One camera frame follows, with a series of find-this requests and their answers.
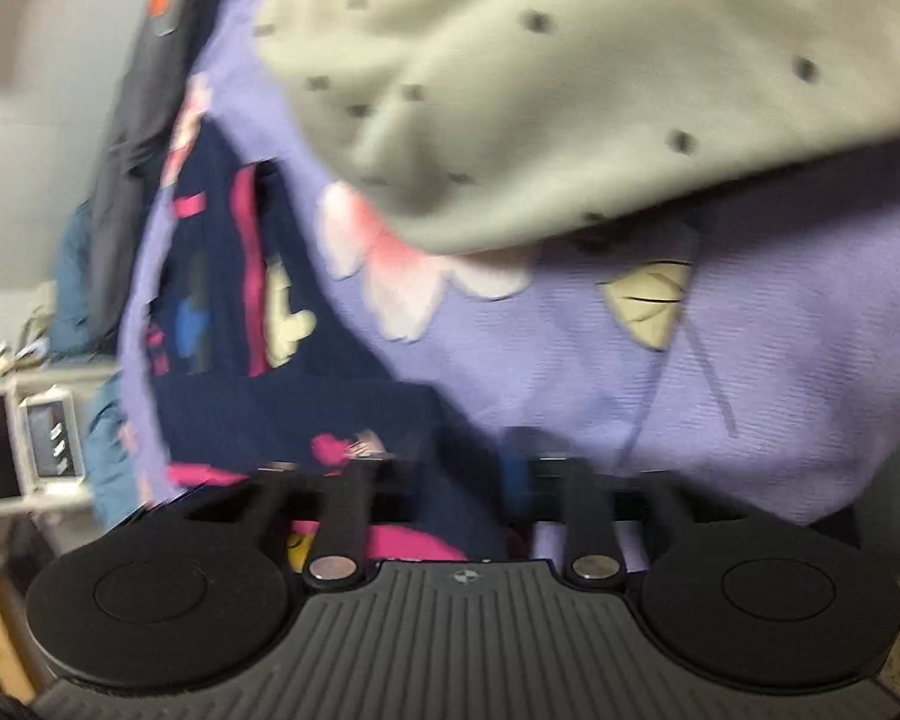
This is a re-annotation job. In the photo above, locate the navy printed sweater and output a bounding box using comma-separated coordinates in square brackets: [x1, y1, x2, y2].
[139, 120, 541, 563]

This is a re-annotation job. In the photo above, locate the teal bedsheet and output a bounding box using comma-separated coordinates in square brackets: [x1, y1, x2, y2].
[49, 202, 151, 526]

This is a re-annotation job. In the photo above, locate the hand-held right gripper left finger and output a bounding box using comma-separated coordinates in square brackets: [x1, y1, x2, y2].
[169, 457, 421, 590]

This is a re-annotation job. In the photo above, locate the grey-green dotted garment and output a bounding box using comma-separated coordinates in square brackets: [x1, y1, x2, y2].
[251, 0, 900, 256]

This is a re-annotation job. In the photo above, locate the purple floral blanket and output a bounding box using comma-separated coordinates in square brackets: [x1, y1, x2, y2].
[116, 0, 900, 563]

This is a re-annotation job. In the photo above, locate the white framed device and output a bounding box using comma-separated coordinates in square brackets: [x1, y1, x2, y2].
[19, 386, 91, 492]

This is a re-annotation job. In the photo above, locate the grey garment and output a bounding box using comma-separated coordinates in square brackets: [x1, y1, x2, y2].
[90, 0, 218, 338]

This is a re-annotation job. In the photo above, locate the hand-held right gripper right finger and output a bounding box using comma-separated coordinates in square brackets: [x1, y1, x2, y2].
[502, 427, 721, 590]

